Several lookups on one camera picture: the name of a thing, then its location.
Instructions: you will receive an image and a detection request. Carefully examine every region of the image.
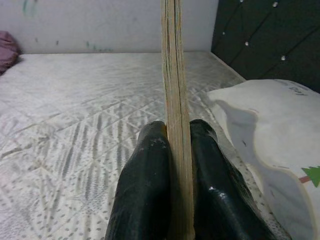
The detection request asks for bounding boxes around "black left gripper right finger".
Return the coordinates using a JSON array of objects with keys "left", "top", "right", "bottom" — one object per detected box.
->
[{"left": 189, "top": 119, "right": 291, "bottom": 240}]

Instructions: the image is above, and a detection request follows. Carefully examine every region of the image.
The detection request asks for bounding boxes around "grey quilted mattress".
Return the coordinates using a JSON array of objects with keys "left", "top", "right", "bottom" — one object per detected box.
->
[{"left": 0, "top": 51, "right": 311, "bottom": 240}]

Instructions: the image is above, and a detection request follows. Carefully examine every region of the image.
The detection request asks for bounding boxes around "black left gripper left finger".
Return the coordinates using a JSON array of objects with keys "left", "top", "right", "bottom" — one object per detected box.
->
[{"left": 104, "top": 120, "right": 173, "bottom": 240}]

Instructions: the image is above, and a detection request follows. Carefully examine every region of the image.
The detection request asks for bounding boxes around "black tufted headboard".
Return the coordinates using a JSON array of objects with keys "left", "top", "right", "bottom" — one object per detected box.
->
[{"left": 211, "top": 0, "right": 320, "bottom": 95}]

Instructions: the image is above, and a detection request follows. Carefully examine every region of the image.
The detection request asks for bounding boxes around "white printed pillow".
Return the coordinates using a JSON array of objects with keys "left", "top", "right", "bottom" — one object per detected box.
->
[{"left": 206, "top": 79, "right": 320, "bottom": 240}]

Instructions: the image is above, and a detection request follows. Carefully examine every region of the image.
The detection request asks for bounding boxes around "pink cartoon print blanket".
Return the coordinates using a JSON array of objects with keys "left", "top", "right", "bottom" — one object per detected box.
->
[{"left": 0, "top": 30, "right": 22, "bottom": 76}]

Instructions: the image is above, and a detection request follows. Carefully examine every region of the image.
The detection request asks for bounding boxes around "colourful yellow-edged children's book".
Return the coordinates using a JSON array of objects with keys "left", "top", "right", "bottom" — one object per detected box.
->
[{"left": 159, "top": 0, "right": 196, "bottom": 240}]

